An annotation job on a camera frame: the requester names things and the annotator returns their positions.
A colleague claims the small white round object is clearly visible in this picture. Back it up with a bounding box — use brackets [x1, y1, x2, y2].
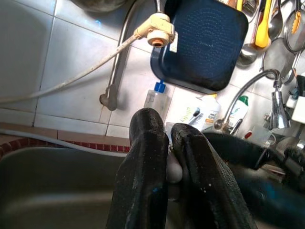
[166, 142, 184, 185]

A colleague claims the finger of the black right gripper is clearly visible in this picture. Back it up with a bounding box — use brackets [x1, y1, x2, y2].
[228, 169, 305, 229]
[204, 132, 272, 170]

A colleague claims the long white drain hose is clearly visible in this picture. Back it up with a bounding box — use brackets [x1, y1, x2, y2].
[0, 128, 131, 158]

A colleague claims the clear bottle blue cap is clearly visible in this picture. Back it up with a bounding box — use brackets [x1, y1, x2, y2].
[142, 81, 169, 117]

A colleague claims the white tap hose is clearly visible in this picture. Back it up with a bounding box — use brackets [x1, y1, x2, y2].
[0, 33, 143, 104]

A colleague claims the large steel sink basin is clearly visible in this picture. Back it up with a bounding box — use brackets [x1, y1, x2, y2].
[0, 146, 182, 229]

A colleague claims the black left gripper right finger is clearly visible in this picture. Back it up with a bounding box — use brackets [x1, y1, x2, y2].
[171, 123, 258, 229]

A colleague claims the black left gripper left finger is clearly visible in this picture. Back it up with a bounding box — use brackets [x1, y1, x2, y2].
[106, 107, 170, 229]

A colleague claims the round steel strainer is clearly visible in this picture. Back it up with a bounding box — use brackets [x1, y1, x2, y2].
[285, 9, 305, 52]

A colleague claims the white detergent bottle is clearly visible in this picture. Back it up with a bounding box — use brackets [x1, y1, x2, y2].
[178, 94, 221, 131]

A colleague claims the large steel serving spoon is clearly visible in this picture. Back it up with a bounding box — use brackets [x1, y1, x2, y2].
[268, 0, 284, 40]

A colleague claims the steel ladle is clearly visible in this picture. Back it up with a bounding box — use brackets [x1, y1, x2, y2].
[237, 0, 259, 66]

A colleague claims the beige water filter tap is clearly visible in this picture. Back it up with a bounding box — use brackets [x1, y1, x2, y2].
[133, 13, 179, 53]

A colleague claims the steel mesh skimmer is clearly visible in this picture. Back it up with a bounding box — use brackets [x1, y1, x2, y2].
[263, 38, 295, 79]

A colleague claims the dark blue plastic tray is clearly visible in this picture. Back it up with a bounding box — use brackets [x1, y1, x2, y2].
[150, 0, 250, 95]

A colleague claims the white bottle green cap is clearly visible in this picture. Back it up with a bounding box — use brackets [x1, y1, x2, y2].
[230, 95, 250, 125]

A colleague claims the yellow plastic spatula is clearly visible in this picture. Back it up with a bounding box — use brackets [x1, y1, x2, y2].
[254, 0, 272, 47]

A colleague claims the orange plastic utensil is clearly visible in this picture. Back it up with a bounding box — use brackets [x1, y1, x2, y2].
[292, 11, 302, 33]

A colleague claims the grey metal tap pipe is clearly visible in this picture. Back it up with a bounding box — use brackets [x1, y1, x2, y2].
[99, 0, 163, 112]

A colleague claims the chrome sink faucet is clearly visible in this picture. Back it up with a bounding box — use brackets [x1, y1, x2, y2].
[214, 69, 290, 131]

